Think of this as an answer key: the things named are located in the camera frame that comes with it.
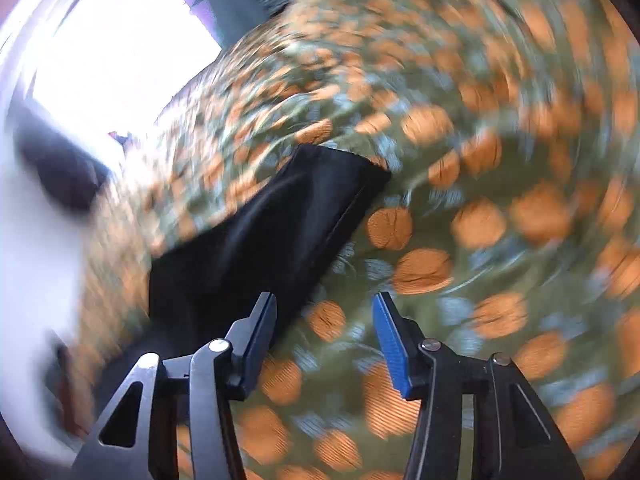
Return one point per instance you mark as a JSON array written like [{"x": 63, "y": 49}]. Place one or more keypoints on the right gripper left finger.
[{"x": 135, "y": 436}]

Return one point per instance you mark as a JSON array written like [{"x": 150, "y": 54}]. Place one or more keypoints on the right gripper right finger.
[{"x": 515, "y": 437}]

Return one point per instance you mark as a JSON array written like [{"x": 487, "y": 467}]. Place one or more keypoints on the black pants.
[{"x": 281, "y": 241}]

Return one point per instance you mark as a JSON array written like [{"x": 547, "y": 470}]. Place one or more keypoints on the dark bag by window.
[{"x": 70, "y": 176}]

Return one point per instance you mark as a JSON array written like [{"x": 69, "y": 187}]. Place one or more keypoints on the green orange patterned bedspread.
[{"x": 510, "y": 222}]

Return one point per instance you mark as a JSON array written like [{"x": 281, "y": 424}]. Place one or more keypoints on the bright window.
[{"x": 112, "y": 66}]

